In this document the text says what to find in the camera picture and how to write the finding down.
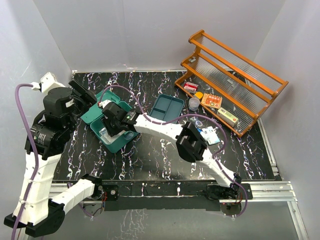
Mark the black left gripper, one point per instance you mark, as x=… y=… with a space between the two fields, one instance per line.
x=85 y=94

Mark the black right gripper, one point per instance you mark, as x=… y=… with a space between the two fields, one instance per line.
x=106 y=122

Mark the teal medicine kit box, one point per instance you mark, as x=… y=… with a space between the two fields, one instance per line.
x=94 y=115

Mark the white gauze pack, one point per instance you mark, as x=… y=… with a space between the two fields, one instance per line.
x=107 y=139

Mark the blue divided tray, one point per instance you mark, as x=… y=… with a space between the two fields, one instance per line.
x=167 y=108

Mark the clear tape roll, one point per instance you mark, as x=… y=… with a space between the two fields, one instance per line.
x=198 y=123

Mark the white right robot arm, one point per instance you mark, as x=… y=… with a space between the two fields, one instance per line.
x=190 y=144

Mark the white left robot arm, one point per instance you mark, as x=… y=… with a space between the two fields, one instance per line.
x=36 y=212

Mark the red white medicine box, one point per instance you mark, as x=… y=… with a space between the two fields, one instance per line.
x=190 y=87

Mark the clear measuring cup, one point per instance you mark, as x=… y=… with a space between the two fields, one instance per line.
x=193 y=104

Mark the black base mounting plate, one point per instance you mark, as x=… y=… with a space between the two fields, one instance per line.
x=160 y=195

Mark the small green white box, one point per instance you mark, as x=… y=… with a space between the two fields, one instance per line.
x=228 y=117

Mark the orange wooden shelf rack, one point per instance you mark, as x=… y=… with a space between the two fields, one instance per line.
x=246 y=88

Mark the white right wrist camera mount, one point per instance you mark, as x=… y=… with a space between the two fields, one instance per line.
x=104 y=103

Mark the aluminium frame rail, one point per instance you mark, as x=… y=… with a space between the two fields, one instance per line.
x=265 y=191

